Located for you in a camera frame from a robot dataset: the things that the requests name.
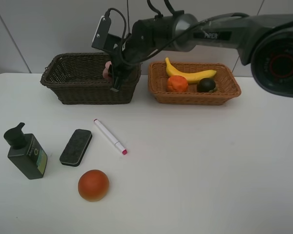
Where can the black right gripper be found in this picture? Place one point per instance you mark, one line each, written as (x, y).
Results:
(129, 53)

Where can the pink lotion bottle white cap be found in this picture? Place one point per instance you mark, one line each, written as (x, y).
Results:
(107, 73)

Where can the yellow banana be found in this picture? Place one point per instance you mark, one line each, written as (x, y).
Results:
(191, 78)

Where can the orange tangerine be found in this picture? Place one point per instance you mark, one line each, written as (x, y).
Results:
(177, 84)

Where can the dark green mangosteen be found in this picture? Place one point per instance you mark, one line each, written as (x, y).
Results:
(206, 85)

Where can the black whiteboard eraser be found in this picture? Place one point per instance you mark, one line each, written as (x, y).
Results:
(76, 147)

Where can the dark green pump bottle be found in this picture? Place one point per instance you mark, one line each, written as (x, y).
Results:
(25, 152)

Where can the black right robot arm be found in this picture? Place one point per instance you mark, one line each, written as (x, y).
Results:
(264, 42)

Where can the dark brown wicker basket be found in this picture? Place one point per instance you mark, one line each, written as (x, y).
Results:
(77, 78)

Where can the white marker pink cap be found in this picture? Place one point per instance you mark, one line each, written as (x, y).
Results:
(116, 143)

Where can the red-orange round fruit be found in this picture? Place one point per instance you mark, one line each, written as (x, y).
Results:
(93, 185)

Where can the light brown wicker basket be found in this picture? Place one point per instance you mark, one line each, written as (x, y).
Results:
(226, 85)

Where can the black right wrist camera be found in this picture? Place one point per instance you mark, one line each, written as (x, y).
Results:
(102, 39)

